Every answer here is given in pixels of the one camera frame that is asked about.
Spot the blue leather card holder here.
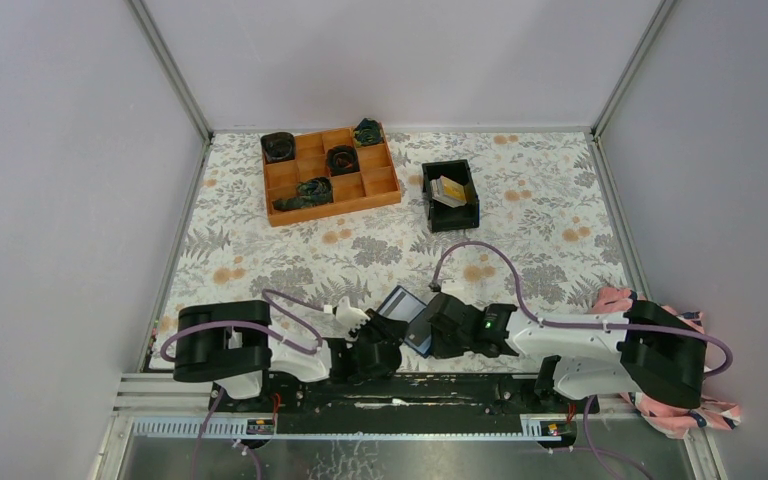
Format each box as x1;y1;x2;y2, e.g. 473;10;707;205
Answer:
377;286;432;358

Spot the black plastic card bin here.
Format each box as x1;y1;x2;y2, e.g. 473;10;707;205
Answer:
421;159;480;233

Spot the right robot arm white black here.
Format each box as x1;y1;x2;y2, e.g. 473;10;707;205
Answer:
419;293;707;412

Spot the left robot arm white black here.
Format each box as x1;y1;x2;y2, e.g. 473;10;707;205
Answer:
160;298;409;411

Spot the stack of cards in bin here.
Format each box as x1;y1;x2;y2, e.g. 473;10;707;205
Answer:
430;176;468;208

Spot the floral table mat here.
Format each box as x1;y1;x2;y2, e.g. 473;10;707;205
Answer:
157;132;628;341

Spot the pink patterned cloth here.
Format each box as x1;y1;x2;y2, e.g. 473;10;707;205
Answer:
588;286;742;439

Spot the orange wooden compartment tray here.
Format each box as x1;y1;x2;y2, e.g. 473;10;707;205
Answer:
261;125;402;227

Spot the green rolled belt front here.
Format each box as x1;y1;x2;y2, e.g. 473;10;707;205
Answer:
271;177;334;212

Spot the black rolled belt centre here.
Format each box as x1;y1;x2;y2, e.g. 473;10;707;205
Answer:
326;145;360;177

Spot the green rolled belt top-right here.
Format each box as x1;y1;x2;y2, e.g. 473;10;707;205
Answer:
352;118;385;147

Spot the black rolled belt top-left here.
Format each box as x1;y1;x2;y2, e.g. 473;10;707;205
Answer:
260;132;296;164

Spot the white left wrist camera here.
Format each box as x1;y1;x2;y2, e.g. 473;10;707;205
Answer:
322;296;370;332

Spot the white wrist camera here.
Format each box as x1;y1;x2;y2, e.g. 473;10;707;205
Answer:
322;296;370;332
429;279;471;301

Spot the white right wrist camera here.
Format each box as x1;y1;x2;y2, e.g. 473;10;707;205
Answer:
429;279;471;301

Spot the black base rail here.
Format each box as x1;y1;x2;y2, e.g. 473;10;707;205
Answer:
209;373;600;436

